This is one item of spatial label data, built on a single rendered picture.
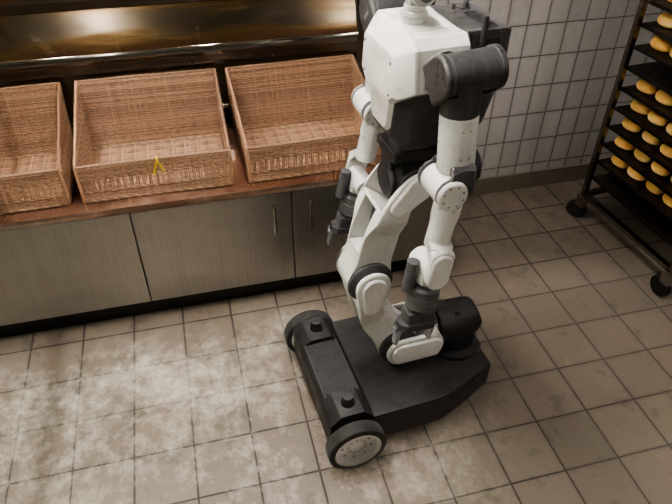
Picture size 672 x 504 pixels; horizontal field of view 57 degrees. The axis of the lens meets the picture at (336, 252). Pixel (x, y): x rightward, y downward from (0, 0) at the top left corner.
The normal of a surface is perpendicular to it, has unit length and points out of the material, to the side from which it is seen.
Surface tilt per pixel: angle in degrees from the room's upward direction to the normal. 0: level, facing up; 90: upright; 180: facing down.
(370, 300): 90
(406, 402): 0
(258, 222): 90
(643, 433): 0
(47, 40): 70
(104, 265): 90
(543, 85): 90
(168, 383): 0
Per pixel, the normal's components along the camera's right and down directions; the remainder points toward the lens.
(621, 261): 0.00, -0.77
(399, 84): -0.45, 0.50
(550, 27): 0.25, 0.62
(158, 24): 0.23, 0.32
